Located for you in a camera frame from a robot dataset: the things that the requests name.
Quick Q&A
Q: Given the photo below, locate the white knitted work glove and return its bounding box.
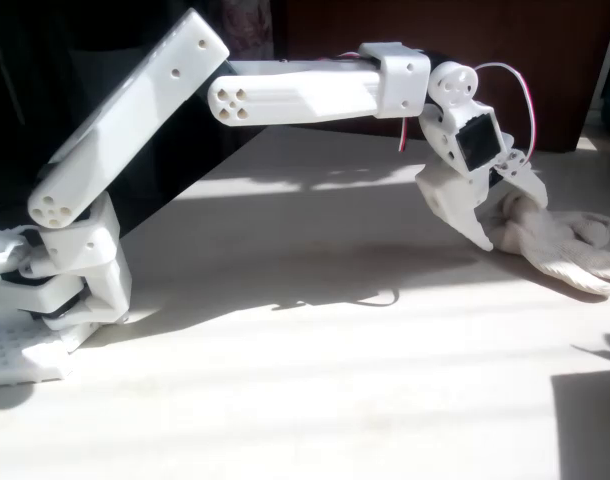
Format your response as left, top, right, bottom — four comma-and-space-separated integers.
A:
477, 194, 610, 297

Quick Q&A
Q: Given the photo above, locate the dark brown wooden cabinet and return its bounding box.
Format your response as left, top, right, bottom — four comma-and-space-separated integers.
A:
284, 0, 610, 154

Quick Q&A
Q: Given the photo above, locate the floral patterned curtain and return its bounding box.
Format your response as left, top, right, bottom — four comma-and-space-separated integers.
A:
219, 0, 276, 56

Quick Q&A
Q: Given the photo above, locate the white perforated base plate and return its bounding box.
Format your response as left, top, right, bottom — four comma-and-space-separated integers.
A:
0, 317, 74, 389

